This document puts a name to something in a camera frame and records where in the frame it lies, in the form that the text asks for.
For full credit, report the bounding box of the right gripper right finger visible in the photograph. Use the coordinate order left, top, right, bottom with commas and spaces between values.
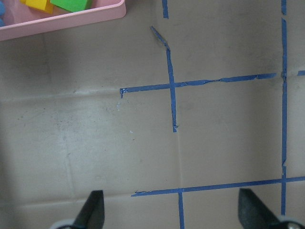
238, 188, 305, 229

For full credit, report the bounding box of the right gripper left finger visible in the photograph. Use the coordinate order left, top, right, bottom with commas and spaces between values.
51, 190, 105, 229

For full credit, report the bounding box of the green toy block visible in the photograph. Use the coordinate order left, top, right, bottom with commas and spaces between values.
50, 0, 92, 12

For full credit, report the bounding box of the yellow toy block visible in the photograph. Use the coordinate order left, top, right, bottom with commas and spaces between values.
20, 0, 54, 14

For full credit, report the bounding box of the blue toy block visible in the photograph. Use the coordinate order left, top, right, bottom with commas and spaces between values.
0, 1, 6, 27

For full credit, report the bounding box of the pink plastic box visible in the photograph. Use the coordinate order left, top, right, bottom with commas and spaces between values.
0, 0, 126, 41

